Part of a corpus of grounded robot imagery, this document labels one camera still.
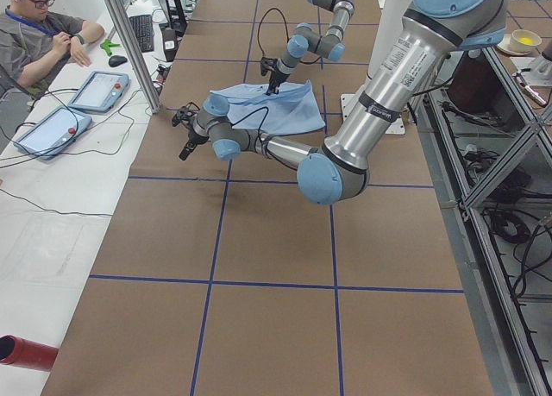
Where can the brown paper table cover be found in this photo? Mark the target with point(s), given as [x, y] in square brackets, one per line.
[219, 278]

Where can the far blue teach pendant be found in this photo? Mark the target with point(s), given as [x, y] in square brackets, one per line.
[100, 92]

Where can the black labelled box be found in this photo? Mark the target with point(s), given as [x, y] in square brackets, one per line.
[170, 44]

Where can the seated person grey shirt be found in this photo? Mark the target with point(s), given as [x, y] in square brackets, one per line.
[36, 43]

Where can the clear plastic bag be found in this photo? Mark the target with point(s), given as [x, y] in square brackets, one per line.
[51, 254]

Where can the yellow bowl on stand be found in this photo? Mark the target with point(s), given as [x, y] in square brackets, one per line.
[520, 42]

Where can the near blue teach pendant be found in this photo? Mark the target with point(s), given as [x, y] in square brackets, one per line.
[54, 133]

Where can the black keyboard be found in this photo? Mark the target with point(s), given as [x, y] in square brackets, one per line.
[142, 26]

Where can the green plastic clamp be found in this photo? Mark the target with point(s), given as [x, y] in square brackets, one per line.
[107, 45]

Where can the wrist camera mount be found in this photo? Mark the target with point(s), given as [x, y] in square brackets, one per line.
[267, 65]
[185, 116]

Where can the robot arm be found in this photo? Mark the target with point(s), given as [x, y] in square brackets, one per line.
[304, 39]
[338, 169]

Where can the black computer mouse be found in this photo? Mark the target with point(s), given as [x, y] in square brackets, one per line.
[116, 60]

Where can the red cylinder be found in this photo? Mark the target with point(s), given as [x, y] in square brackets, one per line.
[23, 353]

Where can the blue teach pendant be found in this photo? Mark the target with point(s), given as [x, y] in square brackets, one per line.
[54, 133]
[100, 92]

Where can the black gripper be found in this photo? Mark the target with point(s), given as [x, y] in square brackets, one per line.
[276, 78]
[193, 139]

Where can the light blue t-shirt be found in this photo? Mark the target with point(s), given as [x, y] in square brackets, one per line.
[293, 111]

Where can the aluminium frame post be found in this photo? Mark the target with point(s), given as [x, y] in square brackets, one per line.
[119, 17]

